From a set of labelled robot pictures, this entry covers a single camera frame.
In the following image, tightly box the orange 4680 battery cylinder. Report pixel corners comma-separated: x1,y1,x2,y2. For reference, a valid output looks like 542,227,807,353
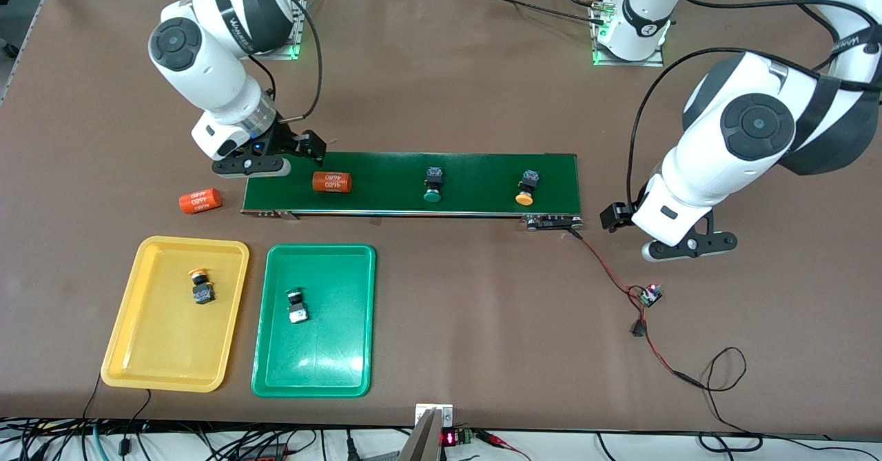
312,171,353,194
178,187,223,215

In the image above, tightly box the yellow push button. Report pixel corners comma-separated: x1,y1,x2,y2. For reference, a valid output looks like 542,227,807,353
515,170,540,206
188,268,216,305

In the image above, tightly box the green push button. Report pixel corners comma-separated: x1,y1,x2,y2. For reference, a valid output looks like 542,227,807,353
286,287,311,325
422,167,445,204

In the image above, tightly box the green conveyor belt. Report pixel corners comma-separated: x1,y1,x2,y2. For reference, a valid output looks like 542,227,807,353
240,150,585,232

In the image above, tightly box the green plastic tray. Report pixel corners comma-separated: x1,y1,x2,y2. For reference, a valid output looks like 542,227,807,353
251,243,377,398

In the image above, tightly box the yellow plastic tray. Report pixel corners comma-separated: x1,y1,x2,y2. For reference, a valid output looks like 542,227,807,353
101,236,250,393

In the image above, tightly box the red clip lead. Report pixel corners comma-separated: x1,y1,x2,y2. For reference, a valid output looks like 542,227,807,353
475,431,531,461

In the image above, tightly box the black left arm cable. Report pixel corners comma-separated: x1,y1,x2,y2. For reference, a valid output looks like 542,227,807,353
626,0,882,203

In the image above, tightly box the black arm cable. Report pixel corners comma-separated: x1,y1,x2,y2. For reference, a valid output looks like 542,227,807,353
234,0,323,124
626,0,882,203

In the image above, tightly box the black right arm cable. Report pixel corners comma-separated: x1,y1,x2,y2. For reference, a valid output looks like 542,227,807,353
234,0,323,124

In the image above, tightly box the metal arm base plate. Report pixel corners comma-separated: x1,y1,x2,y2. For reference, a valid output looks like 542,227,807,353
591,0,666,68
258,0,309,61

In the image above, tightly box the looped black cable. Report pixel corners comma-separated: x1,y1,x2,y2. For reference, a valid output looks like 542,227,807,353
689,347,764,451

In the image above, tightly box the black power cable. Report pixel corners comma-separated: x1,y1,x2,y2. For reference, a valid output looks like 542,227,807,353
475,0,607,28

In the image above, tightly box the silver mounting bracket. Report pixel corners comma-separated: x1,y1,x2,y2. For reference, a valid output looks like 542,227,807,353
415,403,454,429

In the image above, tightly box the thin black cable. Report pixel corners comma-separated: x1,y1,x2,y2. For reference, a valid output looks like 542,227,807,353
83,375,103,424
121,389,152,451

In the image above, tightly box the grey camera stand beam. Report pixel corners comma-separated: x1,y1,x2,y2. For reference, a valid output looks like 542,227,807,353
398,409,443,461

